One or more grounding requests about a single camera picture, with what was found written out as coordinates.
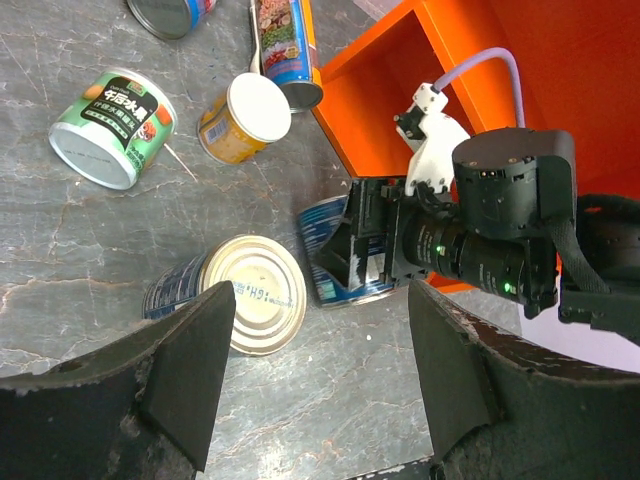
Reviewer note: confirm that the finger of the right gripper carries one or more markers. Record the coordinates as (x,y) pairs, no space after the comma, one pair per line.
(354,254)

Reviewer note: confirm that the tall orange blue can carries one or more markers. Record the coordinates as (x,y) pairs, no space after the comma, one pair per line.
(287,50)

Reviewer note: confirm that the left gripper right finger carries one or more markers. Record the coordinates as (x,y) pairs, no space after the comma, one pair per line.
(500,407)

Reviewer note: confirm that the white lid yellow can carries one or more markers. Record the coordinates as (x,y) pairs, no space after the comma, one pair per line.
(251,114)

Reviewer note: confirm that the blue can pull tab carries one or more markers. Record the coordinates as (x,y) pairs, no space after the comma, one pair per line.
(316,225)

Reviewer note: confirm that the green label can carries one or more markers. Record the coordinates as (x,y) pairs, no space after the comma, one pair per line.
(114,130)

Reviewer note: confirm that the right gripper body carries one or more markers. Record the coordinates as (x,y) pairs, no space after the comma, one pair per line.
(426,237)

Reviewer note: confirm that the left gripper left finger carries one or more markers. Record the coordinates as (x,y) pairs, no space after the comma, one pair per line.
(141,407)

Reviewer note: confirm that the dark blue can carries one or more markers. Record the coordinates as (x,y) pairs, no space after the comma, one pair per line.
(268,283)

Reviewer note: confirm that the orange shelf cabinet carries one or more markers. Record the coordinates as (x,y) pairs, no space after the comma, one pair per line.
(540,65)

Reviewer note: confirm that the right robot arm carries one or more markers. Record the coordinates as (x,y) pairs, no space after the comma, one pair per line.
(509,222)

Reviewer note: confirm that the tall blue red can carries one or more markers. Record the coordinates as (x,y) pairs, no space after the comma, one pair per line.
(170,19)

